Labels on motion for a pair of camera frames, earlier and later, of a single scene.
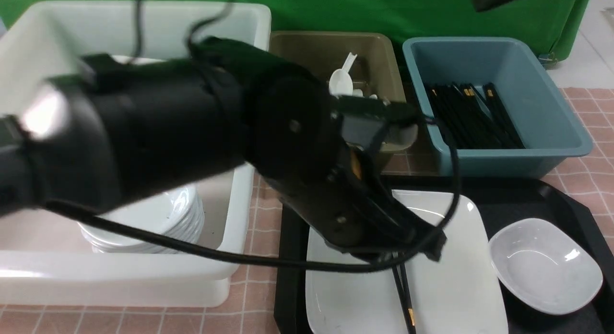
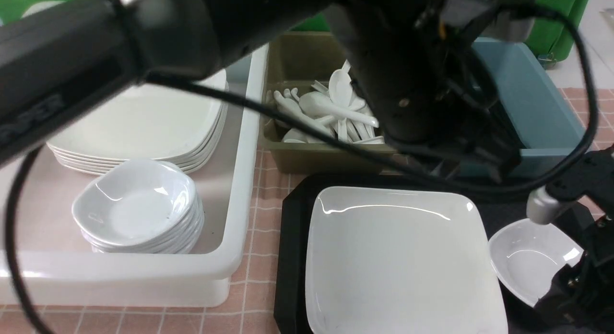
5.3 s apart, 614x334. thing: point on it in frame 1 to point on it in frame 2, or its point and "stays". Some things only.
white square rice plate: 458,293 stays
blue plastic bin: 549,130 stays
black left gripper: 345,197 to 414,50
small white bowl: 543,268 stays
